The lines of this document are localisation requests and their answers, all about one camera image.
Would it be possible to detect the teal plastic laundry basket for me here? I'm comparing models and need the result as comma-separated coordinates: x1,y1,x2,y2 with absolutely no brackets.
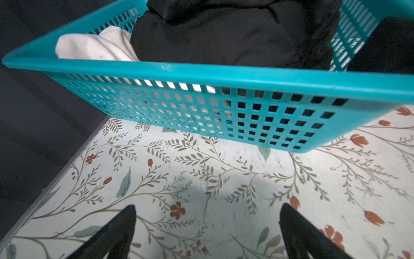
2,1,414,153

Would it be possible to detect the white t-shirt in basket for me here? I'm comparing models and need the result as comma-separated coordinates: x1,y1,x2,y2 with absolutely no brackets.
55,25,139,62

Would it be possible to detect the black t-shirt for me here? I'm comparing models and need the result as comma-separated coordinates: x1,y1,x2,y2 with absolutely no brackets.
130,0,414,74

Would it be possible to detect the floral table mat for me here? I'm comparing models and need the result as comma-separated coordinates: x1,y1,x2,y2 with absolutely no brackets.
1,106,414,259

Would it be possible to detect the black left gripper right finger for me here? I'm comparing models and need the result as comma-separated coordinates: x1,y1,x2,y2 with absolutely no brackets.
279,204,350,259

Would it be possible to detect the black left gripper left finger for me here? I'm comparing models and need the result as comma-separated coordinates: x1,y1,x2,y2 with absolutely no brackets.
68,205,136,259

